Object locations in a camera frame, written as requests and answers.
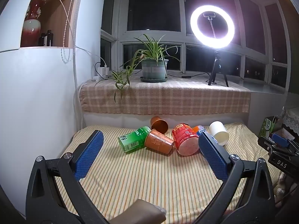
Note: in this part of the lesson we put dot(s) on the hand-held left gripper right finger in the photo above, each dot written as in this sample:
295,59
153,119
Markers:
213,156

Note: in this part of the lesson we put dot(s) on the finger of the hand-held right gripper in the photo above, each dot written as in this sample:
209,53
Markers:
265,143
280,139

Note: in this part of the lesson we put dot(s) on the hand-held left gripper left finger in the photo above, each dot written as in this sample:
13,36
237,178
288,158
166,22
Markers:
90,154

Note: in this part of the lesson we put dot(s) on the white paper cup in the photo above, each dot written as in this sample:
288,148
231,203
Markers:
219,133

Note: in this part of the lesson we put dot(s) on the blue and orange cup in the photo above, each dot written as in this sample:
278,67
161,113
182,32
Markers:
199,129

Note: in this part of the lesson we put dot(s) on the red paper cup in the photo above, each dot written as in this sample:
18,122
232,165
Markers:
185,140

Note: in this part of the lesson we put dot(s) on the green paper cup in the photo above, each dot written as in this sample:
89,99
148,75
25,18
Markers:
133,141

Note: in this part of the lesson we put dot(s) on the orange patterned paper cup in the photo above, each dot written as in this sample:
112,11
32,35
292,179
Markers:
158,143

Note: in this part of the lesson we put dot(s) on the copper brown cup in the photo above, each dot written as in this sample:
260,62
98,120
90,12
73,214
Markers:
158,124

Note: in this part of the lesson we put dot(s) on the green carton box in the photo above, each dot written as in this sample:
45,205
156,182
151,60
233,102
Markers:
266,127

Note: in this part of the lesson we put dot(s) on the white lace cloth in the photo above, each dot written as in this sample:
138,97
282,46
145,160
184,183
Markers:
290,119

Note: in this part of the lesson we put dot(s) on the striped bed sheet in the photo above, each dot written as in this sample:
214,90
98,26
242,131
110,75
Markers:
151,179

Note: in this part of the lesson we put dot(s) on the checked cloth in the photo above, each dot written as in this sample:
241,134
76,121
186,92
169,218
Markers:
177,98

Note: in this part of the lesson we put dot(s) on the white power strip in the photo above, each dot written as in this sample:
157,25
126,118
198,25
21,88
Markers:
102,77

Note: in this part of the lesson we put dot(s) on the white charger plug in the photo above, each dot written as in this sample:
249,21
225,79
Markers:
106,70
101,71

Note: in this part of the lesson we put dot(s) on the black tripod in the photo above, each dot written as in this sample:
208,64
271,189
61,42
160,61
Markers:
216,67

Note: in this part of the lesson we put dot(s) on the green pot saucer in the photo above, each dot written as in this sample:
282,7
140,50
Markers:
154,80

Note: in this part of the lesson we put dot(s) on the green plant pot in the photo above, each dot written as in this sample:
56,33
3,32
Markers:
154,69

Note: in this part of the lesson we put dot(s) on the spider plant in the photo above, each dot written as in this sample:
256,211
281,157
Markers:
149,49

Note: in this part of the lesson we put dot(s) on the dark bottle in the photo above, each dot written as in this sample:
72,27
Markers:
43,40
49,38

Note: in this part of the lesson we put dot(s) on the red and white vase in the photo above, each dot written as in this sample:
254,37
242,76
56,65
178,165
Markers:
32,25

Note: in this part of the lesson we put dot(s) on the white window frame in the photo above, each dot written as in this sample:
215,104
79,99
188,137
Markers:
184,39

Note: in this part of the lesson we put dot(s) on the wooden wall niche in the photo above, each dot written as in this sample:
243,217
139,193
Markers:
58,16

